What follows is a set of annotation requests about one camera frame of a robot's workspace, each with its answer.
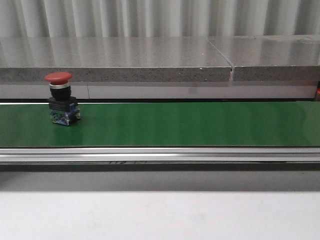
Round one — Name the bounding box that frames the red push button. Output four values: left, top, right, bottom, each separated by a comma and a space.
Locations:
44, 72, 81, 126

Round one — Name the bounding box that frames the green conveyor belt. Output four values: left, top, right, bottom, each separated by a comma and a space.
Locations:
0, 101, 320, 172

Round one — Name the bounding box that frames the grey stone counter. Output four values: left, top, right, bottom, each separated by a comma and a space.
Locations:
0, 34, 320, 101

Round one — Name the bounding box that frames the red plastic tray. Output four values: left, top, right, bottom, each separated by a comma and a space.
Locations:
314, 82, 320, 101

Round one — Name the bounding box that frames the white pleated curtain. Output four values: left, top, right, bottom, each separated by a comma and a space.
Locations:
0, 0, 320, 37

